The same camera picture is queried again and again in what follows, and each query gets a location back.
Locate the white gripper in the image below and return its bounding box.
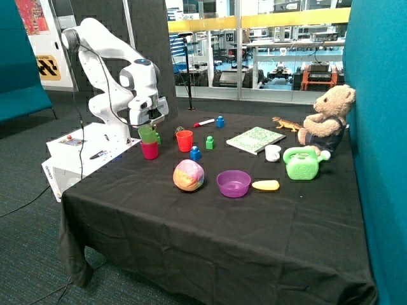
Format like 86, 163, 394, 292
128, 95, 169, 131

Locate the green plastic cup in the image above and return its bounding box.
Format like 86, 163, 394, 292
138, 125, 157, 143

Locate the orange-red plastic cup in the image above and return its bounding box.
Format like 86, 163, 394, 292
176, 130, 193, 153

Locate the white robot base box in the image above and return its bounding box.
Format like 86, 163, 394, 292
42, 123, 140, 202

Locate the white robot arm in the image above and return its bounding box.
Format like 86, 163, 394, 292
62, 18, 169, 145

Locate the green toy block left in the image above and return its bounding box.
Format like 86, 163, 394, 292
156, 133, 162, 145

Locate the green toy block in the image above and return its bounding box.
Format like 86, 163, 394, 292
205, 136, 214, 150
156, 133, 162, 145

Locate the dark green toy pepper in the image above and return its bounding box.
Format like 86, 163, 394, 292
174, 126, 185, 134

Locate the magenta plastic cup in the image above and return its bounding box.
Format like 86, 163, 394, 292
141, 141, 158, 160

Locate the red white marker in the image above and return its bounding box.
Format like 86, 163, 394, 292
193, 118, 215, 128

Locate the blue toy block front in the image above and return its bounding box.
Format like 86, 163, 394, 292
190, 146, 202, 161

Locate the blue toy block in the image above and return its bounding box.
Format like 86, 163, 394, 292
190, 146, 202, 161
216, 116, 225, 128

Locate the green toy block center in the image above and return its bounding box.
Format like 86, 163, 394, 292
205, 136, 214, 150

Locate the rainbow plush ball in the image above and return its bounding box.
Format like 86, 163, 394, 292
173, 159, 204, 192

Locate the blue toy block back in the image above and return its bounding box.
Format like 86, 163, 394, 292
216, 116, 225, 128

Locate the purple plastic bowl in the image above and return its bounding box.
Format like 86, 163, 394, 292
216, 170, 251, 198

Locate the green patterned notebook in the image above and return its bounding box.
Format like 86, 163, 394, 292
226, 126, 286, 155

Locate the black tablecloth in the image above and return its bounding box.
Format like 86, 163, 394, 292
58, 112, 378, 304

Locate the white ceramic mug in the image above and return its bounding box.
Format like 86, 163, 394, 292
265, 144, 281, 162

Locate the yellow black sign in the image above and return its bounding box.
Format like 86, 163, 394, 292
36, 55, 61, 81

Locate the yellow toy corn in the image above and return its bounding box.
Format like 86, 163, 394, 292
252, 180, 280, 191

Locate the teal sofa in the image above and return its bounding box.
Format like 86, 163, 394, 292
1, 0, 53, 123

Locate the orange toy lizard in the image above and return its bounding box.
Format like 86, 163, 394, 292
272, 116, 302, 133

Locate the green toy watering can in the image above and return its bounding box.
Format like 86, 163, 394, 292
283, 146, 331, 180

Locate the brown teddy bear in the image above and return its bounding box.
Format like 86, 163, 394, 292
298, 85, 356, 154

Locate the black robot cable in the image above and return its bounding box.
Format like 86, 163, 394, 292
0, 43, 141, 219

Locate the red wall poster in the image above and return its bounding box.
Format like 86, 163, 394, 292
15, 0, 50, 36

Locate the teal partition wall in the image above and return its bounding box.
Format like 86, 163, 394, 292
343, 1, 406, 304

